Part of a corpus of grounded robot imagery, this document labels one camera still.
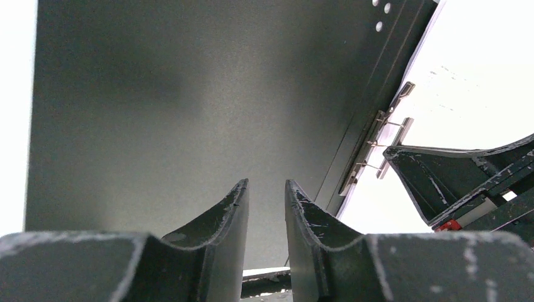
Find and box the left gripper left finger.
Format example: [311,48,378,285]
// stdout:
[1,179,249,301]

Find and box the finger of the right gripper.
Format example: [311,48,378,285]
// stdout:
[383,135,533,227]

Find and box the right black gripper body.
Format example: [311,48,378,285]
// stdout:
[431,150,533,246]

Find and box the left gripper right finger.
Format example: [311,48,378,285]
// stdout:
[285,180,533,301]

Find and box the metal folder clip mechanism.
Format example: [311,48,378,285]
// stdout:
[338,81,416,196]

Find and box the printed paper sheet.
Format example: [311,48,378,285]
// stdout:
[338,1,533,233]

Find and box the red black clip folder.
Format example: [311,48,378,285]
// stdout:
[25,1,436,269]

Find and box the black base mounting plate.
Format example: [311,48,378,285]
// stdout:
[241,267,292,301]

